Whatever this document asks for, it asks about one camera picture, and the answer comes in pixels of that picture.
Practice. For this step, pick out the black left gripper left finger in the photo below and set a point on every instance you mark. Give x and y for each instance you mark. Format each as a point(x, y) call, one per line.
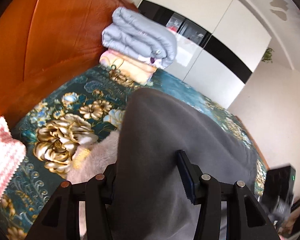
point(102, 185)

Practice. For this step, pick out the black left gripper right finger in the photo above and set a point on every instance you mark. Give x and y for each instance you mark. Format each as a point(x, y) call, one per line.
point(199, 187)

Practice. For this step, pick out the dark grey sweatpants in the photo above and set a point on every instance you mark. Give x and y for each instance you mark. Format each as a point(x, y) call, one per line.
point(149, 198)

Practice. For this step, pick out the fluffy beige pink garment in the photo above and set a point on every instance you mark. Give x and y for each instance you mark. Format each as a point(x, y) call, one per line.
point(90, 160)

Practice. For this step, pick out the teal floral bedspread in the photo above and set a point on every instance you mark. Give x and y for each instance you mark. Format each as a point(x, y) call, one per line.
point(85, 109)

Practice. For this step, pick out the black device with green light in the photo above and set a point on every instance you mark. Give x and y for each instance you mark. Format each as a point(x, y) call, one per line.
point(277, 198)

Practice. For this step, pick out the pink white knitted cloth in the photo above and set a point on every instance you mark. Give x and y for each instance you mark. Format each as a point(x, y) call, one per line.
point(12, 153)

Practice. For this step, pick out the folded yellow floral blanket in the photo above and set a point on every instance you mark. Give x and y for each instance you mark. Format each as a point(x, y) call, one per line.
point(135, 70)

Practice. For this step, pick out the green potted plant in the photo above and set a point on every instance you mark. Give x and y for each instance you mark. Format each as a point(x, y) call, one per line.
point(268, 56)

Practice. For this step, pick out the white black wardrobe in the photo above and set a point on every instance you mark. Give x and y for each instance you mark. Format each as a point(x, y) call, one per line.
point(232, 47)

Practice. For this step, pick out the folded light blue quilt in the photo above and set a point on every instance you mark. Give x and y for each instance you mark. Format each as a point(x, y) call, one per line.
point(140, 38)

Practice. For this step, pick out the orange wooden headboard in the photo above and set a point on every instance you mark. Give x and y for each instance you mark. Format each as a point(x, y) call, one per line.
point(44, 43)

